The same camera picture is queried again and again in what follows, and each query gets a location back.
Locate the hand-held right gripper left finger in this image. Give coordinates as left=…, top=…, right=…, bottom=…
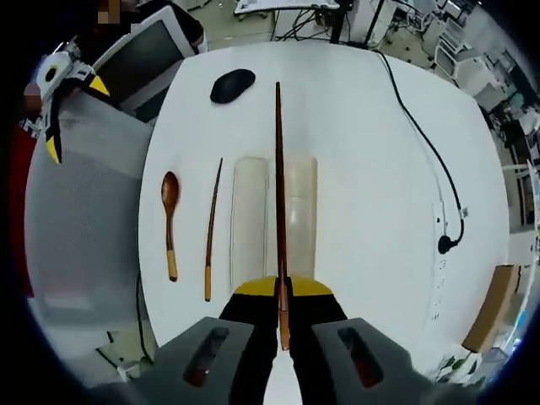
left=154, top=276, right=282, bottom=405

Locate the black power cable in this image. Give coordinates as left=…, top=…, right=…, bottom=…
left=374, top=49, right=467, bottom=255

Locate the brown cardboard box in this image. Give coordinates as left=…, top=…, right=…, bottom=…
left=462, top=263, right=525, bottom=354

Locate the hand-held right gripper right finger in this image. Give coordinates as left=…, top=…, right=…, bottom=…
left=289, top=276, right=417, bottom=405

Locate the person's red shirt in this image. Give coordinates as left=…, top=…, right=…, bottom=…
left=7, top=120, right=35, bottom=299

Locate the brown wooden spoon utensil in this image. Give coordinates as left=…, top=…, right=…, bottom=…
left=159, top=170, right=182, bottom=283

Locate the beige cutlery case base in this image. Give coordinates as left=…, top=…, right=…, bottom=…
left=283, top=155, right=319, bottom=280

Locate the black computer mouse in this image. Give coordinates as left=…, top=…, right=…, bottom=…
left=209, top=69, right=257, bottom=105

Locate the beige cutlery case lid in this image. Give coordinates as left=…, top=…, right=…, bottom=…
left=229, top=155, right=272, bottom=293

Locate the dark wooden chopstick utensil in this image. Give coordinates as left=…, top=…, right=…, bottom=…
left=274, top=82, right=293, bottom=352
left=203, top=158, right=224, bottom=303

